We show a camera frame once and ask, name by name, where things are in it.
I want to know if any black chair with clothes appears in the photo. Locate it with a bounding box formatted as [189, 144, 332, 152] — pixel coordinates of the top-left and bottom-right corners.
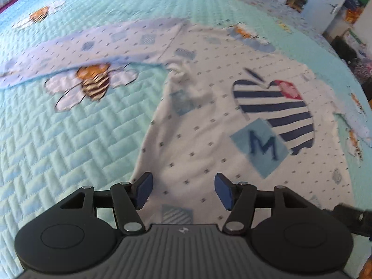
[331, 36, 371, 85]

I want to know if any white patterned baby garment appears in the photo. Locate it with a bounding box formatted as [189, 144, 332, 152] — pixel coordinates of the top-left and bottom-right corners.
[0, 17, 372, 226]

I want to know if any mint green bee quilt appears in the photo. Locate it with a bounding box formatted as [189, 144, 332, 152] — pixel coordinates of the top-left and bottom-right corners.
[1, 0, 371, 278]

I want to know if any white room door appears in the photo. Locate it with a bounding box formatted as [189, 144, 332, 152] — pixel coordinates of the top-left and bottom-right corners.
[301, 0, 345, 34]

